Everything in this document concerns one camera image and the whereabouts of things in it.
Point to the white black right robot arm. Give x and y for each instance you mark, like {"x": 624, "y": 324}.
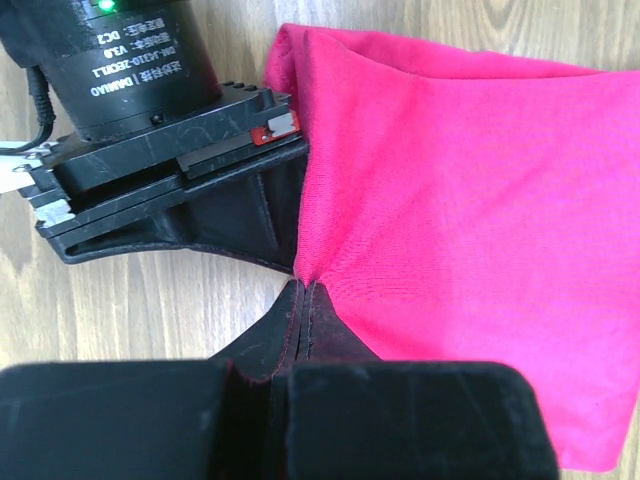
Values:
{"x": 106, "y": 70}

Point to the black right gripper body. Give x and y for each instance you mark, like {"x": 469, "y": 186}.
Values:
{"x": 225, "y": 181}

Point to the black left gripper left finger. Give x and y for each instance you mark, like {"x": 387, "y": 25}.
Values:
{"x": 214, "y": 418}

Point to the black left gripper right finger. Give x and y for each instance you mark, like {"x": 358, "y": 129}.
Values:
{"x": 352, "y": 415}

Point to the pink t-shirt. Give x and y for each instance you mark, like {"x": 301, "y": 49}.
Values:
{"x": 466, "y": 205}

